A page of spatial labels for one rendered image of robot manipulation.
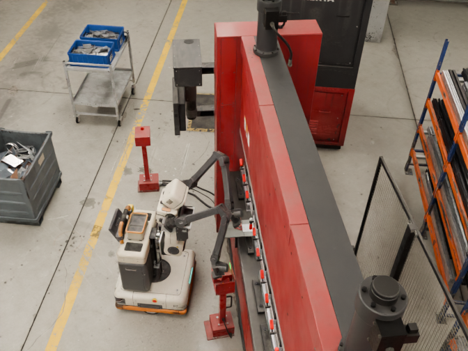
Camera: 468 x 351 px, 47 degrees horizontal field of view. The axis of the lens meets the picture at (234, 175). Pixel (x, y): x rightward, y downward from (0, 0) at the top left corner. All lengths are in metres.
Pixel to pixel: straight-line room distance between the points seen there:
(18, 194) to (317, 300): 3.94
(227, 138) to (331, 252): 2.45
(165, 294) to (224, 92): 1.87
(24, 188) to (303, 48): 3.06
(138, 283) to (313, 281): 2.58
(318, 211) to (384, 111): 5.07
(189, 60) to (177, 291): 2.05
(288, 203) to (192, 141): 4.16
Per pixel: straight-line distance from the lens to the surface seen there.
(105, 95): 7.29
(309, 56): 4.54
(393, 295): 1.97
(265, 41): 4.02
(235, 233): 4.42
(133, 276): 4.79
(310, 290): 2.50
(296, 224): 2.75
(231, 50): 4.39
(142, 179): 6.23
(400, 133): 7.46
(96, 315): 5.25
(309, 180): 3.00
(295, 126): 3.37
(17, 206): 5.95
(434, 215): 5.76
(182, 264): 5.14
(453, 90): 5.70
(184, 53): 4.80
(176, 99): 4.83
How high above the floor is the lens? 4.30
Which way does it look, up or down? 42 degrees down
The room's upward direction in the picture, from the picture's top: 2 degrees clockwise
